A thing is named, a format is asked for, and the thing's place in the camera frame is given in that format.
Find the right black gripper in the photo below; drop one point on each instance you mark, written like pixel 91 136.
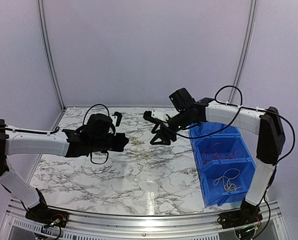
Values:
pixel 165 141

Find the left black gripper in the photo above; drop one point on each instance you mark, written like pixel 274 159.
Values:
pixel 120 144

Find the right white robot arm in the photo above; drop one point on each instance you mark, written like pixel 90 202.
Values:
pixel 261 130

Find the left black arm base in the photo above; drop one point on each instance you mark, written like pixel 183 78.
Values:
pixel 43 214

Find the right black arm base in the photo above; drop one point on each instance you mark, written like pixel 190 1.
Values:
pixel 247 214

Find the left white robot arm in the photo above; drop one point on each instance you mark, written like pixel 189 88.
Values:
pixel 22 141

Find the middle blue storage bin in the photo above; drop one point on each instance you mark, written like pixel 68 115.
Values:
pixel 221 152

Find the blue storage bin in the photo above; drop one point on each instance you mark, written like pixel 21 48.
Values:
pixel 226 182
pixel 228 135
pixel 221 152

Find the far blue storage bin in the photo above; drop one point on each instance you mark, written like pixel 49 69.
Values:
pixel 228 135

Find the near blue storage bin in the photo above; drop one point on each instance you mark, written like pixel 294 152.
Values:
pixel 226 182

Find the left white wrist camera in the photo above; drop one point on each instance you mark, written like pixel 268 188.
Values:
pixel 116 118

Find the aluminium front frame rail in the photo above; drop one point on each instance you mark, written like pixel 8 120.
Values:
pixel 86 225

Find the right aluminium corner post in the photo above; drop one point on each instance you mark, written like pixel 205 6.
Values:
pixel 246 42

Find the aluminium corner post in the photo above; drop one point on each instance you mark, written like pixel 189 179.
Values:
pixel 48 54
pixel 246 42

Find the left aluminium corner post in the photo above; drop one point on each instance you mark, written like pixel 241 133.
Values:
pixel 48 54

